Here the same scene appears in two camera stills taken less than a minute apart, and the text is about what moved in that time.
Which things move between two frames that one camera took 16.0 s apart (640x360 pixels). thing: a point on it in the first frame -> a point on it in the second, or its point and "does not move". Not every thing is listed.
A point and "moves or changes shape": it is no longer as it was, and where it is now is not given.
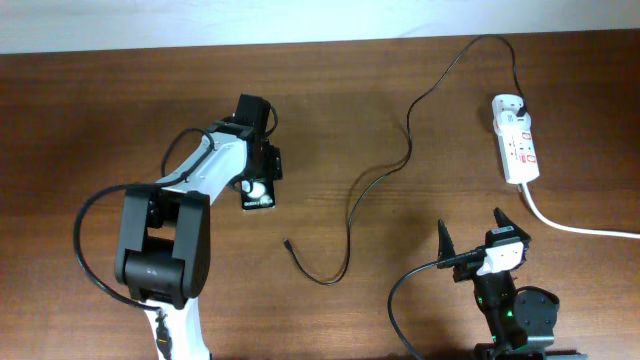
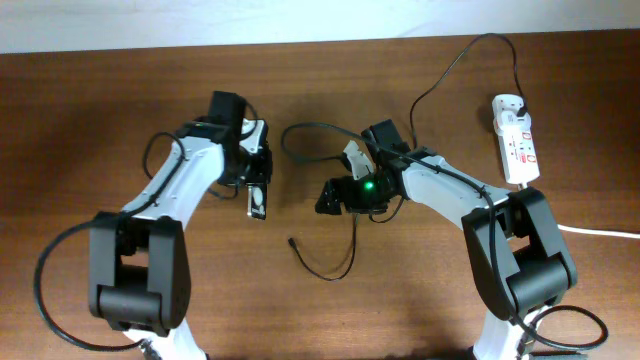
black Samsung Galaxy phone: [257, 193] moves or changes shape
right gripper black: [446, 247] -> [352, 201]
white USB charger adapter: [504, 110] does not move
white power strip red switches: [519, 154] does not move
